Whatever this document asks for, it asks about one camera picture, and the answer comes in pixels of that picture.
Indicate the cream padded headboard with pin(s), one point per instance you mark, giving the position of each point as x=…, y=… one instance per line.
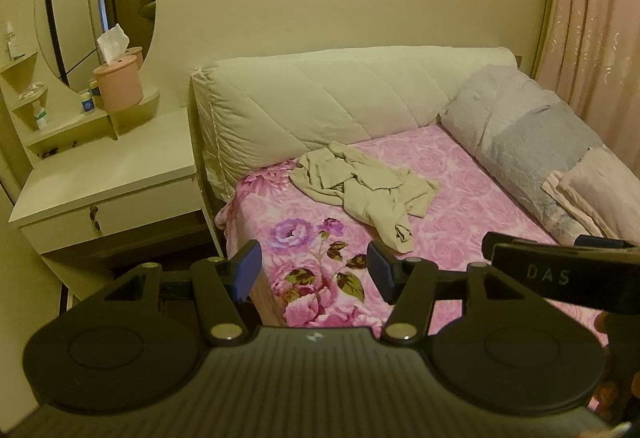
x=325, y=103

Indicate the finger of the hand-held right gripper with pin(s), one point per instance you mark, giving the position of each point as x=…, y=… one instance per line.
x=600, y=240
x=520, y=239

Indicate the small blue-labelled jar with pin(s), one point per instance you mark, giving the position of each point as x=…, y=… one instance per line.
x=87, y=103

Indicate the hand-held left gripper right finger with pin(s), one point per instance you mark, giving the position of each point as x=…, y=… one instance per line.
x=377, y=270

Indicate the pink grey patchwork quilt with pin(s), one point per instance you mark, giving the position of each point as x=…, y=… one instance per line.
x=520, y=138

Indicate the green white bottle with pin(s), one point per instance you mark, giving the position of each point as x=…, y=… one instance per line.
x=41, y=118

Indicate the pink floral bed sheet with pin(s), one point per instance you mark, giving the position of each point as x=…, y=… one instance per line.
x=450, y=218

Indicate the pink round tissue box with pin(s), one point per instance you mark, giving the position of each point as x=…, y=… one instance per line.
x=120, y=86

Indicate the cream long-sleeved shirt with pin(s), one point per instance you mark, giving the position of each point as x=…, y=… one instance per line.
x=360, y=188

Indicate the pink patterned curtain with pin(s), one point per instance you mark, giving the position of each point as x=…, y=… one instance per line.
x=590, y=18

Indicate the person's right hand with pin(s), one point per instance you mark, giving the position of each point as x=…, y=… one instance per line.
x=621, y=428

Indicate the cream dressing table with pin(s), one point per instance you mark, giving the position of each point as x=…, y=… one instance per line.
x=100, y=173

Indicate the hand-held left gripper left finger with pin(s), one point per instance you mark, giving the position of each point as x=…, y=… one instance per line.
x=247, y=268

